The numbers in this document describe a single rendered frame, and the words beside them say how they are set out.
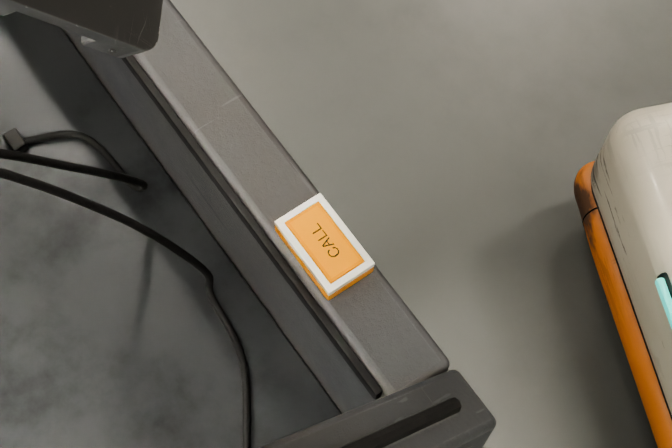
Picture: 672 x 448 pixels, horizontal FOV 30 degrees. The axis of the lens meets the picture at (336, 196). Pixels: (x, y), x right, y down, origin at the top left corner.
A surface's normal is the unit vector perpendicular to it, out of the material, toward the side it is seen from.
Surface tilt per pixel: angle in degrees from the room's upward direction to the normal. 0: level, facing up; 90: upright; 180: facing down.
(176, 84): 0
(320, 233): 0
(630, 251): 90
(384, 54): 0
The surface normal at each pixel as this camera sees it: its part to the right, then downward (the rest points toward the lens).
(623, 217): -0.97, 0.19
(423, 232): 0.04, -0.43
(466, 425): 0.58, -0.66
